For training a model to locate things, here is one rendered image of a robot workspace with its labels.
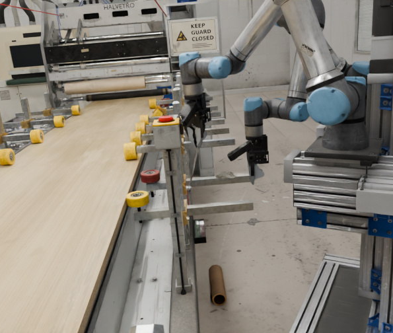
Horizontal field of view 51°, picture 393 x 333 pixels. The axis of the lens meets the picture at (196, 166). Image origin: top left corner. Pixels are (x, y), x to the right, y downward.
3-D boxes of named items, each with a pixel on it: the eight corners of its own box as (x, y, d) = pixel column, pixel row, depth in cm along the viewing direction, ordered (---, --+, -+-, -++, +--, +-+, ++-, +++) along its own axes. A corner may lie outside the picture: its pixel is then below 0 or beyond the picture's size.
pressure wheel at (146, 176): (162, 192, 179) (159, 167, 175) (161, 199, 171) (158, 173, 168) (144, 194, 179) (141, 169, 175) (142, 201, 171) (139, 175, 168)
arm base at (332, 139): (371, 140, 143) (372, 111, 140) (365, 151, 130) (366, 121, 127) (327, 138, 150) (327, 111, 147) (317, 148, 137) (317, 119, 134)
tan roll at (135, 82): (197, 83, 420) (196, 71, 417) (197, 84, 409) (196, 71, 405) (57, 95, 420) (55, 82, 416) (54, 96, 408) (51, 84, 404)
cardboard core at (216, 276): (221, 263, 255) (226, 293, 226) (222, 275, 257) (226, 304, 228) (208, 265, 254) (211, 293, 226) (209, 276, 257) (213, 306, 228)
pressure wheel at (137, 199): (141, 216, 157) (137, 187, 153) (156, 221, 151) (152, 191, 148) (125, 224, 151) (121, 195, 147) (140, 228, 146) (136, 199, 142)
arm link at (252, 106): (267, 96, 163) (251, 100, 159) (269, 124, 166) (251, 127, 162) (255, 95, 169) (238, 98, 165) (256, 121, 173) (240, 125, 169)
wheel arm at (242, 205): (251, 209, 153) (251, 198, 151) (253, 212, 150) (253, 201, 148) (135, 219, 153) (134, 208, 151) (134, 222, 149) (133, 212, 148)
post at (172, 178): (190, 283, 128) (177, 143, 114) (191, 293, 123) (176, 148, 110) (176, 285, 128) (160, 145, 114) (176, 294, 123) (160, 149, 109)
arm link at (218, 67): (236, 54, 147) (211, 55, 154) (219, 57, 139) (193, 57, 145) (237, 76, 150) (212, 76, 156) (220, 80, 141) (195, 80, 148)
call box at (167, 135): (181, 144, 116) (179, 117, 113) (181, 150, 109) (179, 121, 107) (156, 146, 116) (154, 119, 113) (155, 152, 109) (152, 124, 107)
